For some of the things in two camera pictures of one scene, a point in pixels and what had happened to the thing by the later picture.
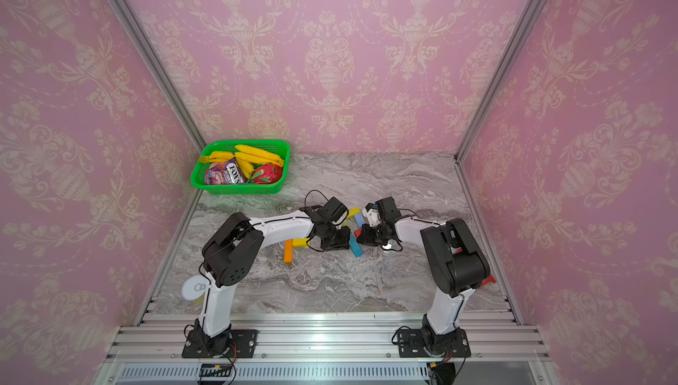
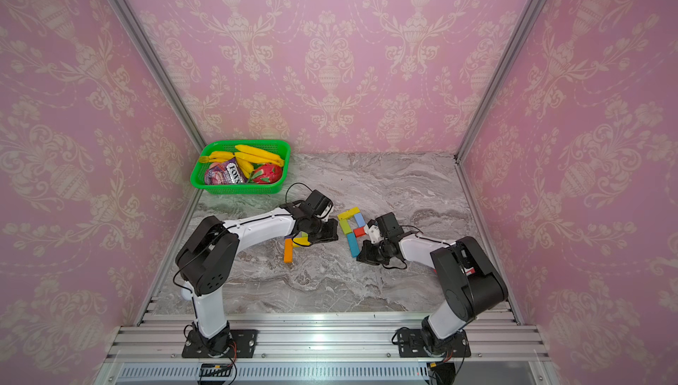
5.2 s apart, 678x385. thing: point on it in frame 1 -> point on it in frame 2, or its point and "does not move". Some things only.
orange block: (288, 251) does not move
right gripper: (362, 238) -> (364, 255)
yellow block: (353, 211) does not move
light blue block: (359, 220) does not move
